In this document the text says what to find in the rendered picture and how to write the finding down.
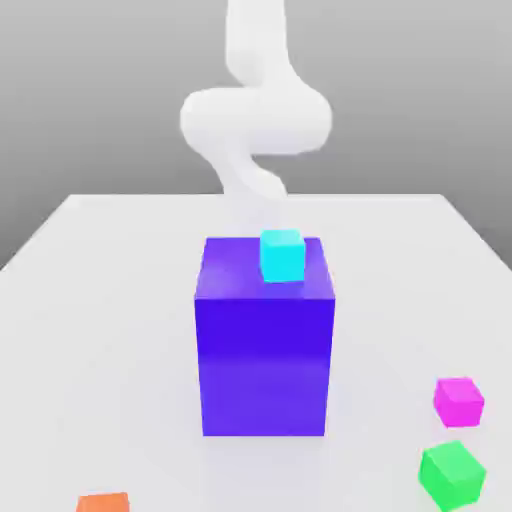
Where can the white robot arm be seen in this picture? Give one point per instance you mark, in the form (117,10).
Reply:
(256,120)

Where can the small cyan cube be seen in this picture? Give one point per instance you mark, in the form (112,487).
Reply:
(282,260)

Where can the small magenta cube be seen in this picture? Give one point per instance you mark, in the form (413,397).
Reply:
(458,404)

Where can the small orange cube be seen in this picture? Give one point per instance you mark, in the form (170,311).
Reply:
(103,503)

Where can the small green cube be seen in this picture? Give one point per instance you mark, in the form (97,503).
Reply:
(452,476)

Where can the large purple box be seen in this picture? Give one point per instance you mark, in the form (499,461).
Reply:
(264,360)

